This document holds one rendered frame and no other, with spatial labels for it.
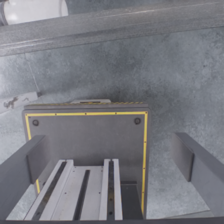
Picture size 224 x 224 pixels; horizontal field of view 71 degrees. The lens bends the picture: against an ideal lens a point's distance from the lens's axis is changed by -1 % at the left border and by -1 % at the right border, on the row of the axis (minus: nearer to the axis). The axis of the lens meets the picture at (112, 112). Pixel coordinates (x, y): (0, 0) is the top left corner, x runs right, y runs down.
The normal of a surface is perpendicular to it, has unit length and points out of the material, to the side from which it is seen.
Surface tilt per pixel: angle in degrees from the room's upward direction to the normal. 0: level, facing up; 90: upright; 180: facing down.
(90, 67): 0
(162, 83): 0
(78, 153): 0
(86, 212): 90
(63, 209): 90
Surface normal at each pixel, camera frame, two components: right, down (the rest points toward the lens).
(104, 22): 0.00, 0.25
